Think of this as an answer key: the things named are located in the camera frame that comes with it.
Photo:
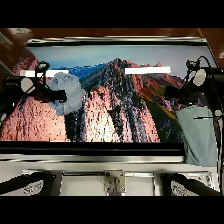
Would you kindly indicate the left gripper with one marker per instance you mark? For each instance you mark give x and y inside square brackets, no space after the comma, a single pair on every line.
[51,94]

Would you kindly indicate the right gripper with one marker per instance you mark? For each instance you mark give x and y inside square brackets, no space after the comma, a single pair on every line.
[176,94]

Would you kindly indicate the light blue shirt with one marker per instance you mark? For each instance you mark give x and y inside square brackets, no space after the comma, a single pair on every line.
[71,91]

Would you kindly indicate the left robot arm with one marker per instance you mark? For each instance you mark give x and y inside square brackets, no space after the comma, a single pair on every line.
[13,85]

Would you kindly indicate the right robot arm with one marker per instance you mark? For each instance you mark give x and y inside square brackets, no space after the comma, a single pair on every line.
[213,76]

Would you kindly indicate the grey-blue garment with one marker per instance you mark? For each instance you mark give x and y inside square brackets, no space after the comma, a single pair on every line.
[198,140]

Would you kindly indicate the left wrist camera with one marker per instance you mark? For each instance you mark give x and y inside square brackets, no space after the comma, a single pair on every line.
[42,65]

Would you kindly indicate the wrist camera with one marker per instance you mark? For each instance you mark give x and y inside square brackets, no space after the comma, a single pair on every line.
[191,65]
[42,65]

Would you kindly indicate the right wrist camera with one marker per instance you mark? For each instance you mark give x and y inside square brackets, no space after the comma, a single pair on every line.
[191,65]

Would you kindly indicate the silver frame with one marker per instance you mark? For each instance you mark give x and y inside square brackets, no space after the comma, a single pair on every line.
[100,166]

